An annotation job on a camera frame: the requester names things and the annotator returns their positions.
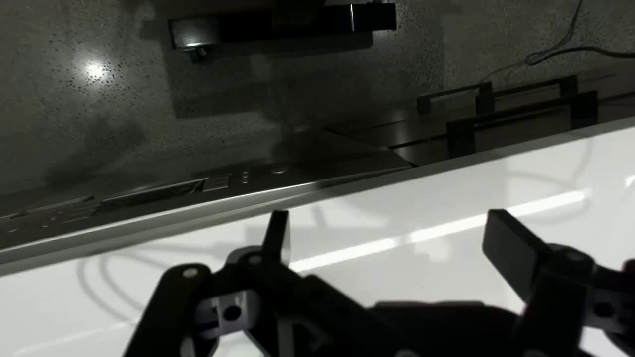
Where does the black cable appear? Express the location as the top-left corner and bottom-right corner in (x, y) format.
(525, 0), (635, 68)

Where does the black drawer handle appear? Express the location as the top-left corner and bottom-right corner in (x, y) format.
(447, 92), (600, 157)
(417, 76), (580, 115)

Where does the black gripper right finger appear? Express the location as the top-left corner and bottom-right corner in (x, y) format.
(483, 209), (546, 302)

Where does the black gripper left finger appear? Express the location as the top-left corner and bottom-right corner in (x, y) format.
(263, 211), (290, 262)

